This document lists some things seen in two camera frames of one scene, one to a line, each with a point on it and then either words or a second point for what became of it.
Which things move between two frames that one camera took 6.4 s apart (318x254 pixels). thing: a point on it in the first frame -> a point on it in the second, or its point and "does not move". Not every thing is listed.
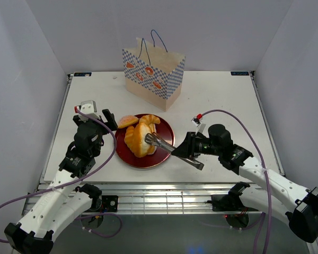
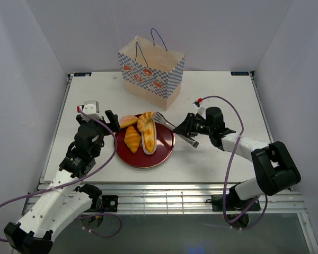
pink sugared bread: x=126 y=120 does not move
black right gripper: x=187 y=148 -> x=186 y=127
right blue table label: x=239 y=73 does not move
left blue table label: x=82 y=74 does not move
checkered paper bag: x=153 y=74 does not move
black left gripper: x=111 y=118 does not move
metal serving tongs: x=155 y=139 -> x=158 y=117
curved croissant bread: x=151 y=120 -> x=143 y=119
